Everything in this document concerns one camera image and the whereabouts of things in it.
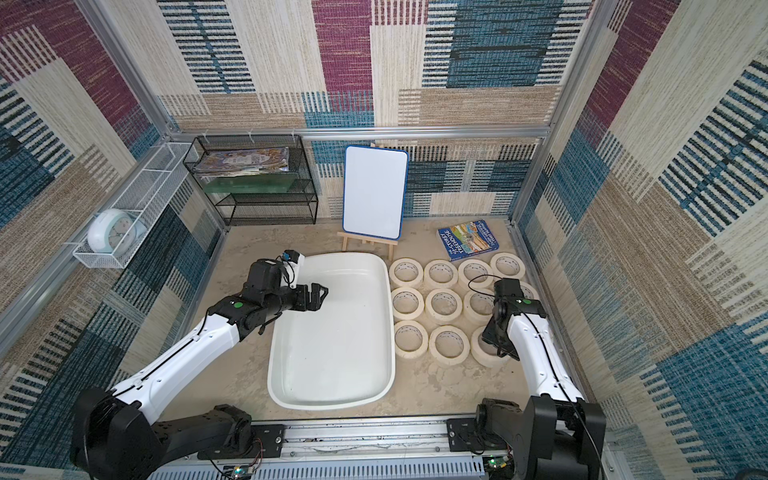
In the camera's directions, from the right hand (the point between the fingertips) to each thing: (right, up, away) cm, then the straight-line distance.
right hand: (503, 340), depth 82 cm
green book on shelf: (-74, +45, +13) cm, 87 cm away
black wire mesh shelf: (-66, +41, +37) cm, 87 cm away
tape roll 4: (-24, -2, +7) cm, 25 cm away
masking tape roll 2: (-13, +16, +22) cm, 30 cm away
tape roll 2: (-14, +6, +15) cm, 21 cm away
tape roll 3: (-25, +7, +15) cm, 30 cm away
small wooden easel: (-37, +28, +25) cm, 53 cm away
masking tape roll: (-25, +16, +23) cm, 38 cm away
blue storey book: (-2, +28, +30) cm, 41 cm away
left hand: (-52, +14, +1) cm, 54 cm away
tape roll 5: (-13, -4, +7) cm, 16 cm away
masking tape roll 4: (+10, +19, +24) cm, 32 cm away
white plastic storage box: (-44, -7, +8) cm, 46 cm away
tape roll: (-2, +6, +14) cm, 16 cm away
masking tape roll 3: (0, +17, +22) cm, 28 cm away
